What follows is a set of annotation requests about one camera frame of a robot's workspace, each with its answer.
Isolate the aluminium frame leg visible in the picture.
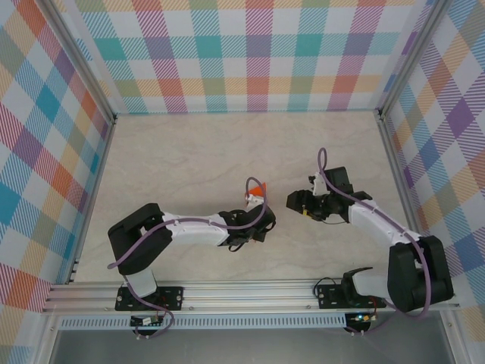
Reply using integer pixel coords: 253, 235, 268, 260
440, 309, 468, 364
33, 313, 64, 364

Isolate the slotted grey cable duct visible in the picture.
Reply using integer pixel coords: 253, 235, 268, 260
59, 316, 348, 330

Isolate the thin black base wire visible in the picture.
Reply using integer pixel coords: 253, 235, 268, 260
313, 278, 344, 300

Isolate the aluminium table side rail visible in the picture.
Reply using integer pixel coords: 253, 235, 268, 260
374, 111, 436, 281
66, 115, 118, 285

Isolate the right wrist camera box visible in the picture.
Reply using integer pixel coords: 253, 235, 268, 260
308, 173, 327, 195

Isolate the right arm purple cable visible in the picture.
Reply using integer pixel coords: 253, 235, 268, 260
317, 147, 433, 337

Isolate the aluminium mounting rail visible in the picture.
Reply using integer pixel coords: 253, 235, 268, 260
41, 279, 462, 314

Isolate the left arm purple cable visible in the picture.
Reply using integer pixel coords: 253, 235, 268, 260
108, 177, 271, 339

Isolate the grey metal panel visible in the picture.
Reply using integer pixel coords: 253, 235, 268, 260
48, 328, 455, 364

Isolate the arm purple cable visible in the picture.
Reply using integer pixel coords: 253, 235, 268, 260
317, 147, 433, 337
108, 177, 271, 339

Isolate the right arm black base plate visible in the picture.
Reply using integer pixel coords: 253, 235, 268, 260
317, 284, 386, 310

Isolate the aluminium frame post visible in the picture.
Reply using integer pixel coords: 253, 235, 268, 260
37, 0, 117, 126
374, 0, 456, 117

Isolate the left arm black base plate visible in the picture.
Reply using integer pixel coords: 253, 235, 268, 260
115, 286, 184, 312

